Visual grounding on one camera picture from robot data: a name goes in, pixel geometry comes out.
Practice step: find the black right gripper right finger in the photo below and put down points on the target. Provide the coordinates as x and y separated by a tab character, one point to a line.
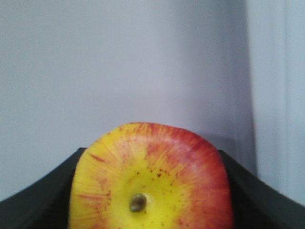
258	206

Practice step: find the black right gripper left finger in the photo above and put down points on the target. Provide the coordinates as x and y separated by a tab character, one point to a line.
45	203

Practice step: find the red yellow apple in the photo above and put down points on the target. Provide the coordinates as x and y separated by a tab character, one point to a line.
150	176

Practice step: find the dark grey fridge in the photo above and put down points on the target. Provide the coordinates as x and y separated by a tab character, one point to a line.
231	70

